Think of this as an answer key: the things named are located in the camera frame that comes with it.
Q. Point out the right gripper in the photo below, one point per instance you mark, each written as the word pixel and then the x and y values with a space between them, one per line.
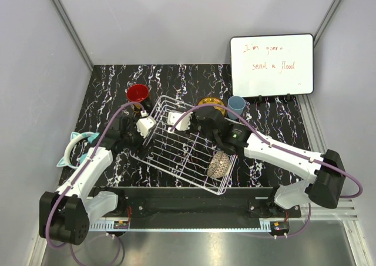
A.
pixel 192 119

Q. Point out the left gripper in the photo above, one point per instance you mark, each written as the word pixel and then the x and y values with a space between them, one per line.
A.
pixel 139 147

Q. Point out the light blue cup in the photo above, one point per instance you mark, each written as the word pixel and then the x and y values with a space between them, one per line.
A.
pixel 236 104

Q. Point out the white wire dish rack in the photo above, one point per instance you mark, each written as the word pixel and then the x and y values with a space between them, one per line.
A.
pixel 185 156

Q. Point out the brown patterned bowl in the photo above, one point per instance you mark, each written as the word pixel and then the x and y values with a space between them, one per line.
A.
pixel 219 165

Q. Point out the red and black mug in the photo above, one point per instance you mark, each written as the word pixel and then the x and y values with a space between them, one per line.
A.
pixel 140 93

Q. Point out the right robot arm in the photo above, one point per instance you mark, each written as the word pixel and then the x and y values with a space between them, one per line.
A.
pixel 320 182

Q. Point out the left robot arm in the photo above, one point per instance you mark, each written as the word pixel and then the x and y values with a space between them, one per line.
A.
pixel 66 214

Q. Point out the black marble mat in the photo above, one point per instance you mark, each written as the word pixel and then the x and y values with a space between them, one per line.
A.
pixel 209 85

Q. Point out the white whiteboard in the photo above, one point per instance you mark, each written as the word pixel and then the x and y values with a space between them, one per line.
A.
pixel 272 65

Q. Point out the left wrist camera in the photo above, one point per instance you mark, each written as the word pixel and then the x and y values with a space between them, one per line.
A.
pixel 145 124

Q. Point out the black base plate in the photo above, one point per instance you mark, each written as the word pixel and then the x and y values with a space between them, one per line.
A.
pixel 169 208

